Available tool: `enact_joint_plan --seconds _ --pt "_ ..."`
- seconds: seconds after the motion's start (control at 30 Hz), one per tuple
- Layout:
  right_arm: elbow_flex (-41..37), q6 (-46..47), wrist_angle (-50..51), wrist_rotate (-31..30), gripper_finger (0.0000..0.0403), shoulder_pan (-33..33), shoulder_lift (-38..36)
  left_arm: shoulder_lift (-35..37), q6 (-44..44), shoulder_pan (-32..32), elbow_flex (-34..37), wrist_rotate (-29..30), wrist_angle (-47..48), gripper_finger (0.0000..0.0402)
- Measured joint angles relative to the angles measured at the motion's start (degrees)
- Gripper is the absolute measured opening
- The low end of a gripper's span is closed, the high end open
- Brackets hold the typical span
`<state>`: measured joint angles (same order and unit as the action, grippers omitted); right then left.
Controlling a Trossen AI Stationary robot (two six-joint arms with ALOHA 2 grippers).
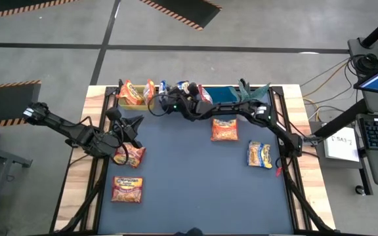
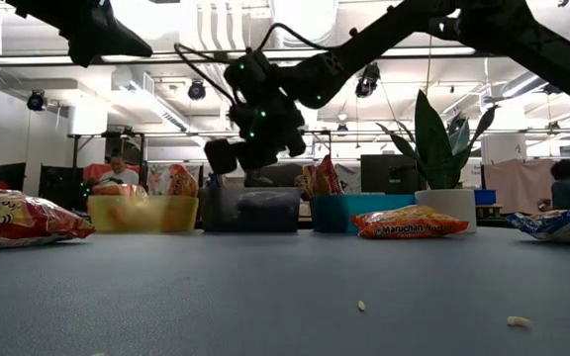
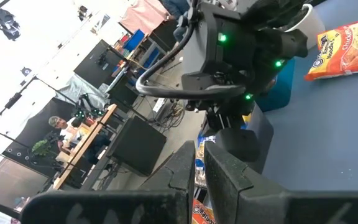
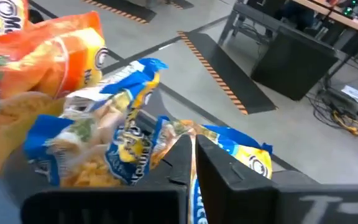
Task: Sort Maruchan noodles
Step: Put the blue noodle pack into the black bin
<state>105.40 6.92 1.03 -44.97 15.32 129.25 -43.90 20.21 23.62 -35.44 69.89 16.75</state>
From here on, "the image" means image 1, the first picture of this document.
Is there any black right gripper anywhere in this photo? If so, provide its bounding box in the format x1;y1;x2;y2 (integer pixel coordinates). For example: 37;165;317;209
161;94;211;121

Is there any black coiled cable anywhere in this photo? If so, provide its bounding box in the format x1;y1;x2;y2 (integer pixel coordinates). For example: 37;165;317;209
354;53;378;77

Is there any blue plastic bin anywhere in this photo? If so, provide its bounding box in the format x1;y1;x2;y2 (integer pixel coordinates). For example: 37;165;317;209
199;86;239;115

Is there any black aluminium table frame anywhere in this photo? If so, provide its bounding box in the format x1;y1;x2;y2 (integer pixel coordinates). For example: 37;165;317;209
49;84;337;236

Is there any grey computer case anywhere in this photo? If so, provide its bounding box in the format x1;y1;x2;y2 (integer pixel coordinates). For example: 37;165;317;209
346;35;378;78

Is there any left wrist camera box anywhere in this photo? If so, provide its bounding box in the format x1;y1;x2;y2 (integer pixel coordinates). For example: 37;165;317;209
104;107;123;123

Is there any blue Maruchan noodle packet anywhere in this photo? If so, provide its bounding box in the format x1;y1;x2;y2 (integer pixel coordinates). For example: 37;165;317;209
177;80;190;94
158;79;169;103
246;140;274;170

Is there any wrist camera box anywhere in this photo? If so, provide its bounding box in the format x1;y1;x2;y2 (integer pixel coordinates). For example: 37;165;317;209
186;81;200;96
104;107;123;123

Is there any person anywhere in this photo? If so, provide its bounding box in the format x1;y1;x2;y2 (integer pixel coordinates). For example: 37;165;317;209
175;227;205;236

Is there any yellow plastic bin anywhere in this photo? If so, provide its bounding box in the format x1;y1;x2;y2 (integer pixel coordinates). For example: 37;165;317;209
118;85;159;111

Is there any grey plastic bin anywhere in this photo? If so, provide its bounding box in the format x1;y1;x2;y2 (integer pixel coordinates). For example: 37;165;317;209
159;82;198;111

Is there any orange Maruchan noodle packet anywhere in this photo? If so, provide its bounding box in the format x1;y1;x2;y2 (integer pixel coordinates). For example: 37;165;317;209
210;118;240;142
115;79;144;106
142;78;156;106

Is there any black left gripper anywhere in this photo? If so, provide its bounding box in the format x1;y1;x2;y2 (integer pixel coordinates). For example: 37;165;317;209
106;114;145;153

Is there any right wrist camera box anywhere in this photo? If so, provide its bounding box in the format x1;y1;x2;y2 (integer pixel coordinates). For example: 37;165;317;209
186;81;200;96

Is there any black hazard-striped floor mat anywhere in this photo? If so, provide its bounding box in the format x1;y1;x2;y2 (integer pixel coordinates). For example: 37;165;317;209
0;0;78;22
138;0;223;31
0;79;42;128

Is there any red Maruchan noodle packet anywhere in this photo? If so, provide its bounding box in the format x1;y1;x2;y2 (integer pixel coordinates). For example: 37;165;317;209
110;176;144;204
112;143;146;169
197;84;213;105

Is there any green snake plant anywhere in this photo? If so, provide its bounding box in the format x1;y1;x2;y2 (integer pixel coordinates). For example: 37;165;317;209
228;78;271;106

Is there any white paper sign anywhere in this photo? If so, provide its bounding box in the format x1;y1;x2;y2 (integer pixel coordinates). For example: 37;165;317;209
324;133;361;163

